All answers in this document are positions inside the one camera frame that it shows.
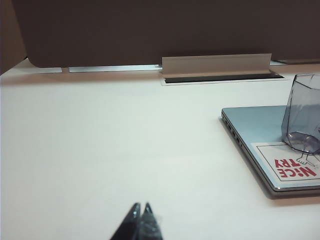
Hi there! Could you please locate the clear faceted glass cup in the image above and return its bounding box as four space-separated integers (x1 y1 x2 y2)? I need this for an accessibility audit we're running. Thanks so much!
281 73 320 156

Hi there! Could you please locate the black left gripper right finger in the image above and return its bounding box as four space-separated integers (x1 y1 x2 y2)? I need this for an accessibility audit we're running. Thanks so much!
135 201 164 240

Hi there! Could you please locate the brown fabric desk divider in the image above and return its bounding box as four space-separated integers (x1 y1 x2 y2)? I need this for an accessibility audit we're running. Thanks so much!
12 0 320 69

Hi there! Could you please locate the beige cable tray flap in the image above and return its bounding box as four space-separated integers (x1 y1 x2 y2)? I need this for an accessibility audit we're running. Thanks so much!
161 52 285 87

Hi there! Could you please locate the red and white sticker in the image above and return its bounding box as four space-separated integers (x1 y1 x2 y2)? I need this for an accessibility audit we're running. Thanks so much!
250 141 320 183

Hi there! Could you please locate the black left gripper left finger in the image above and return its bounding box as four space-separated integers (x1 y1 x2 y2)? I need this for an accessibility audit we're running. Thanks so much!
109 202 142 240

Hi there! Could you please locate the silver Dell laptop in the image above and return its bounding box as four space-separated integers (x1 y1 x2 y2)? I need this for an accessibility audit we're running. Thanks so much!
221 104 320 200

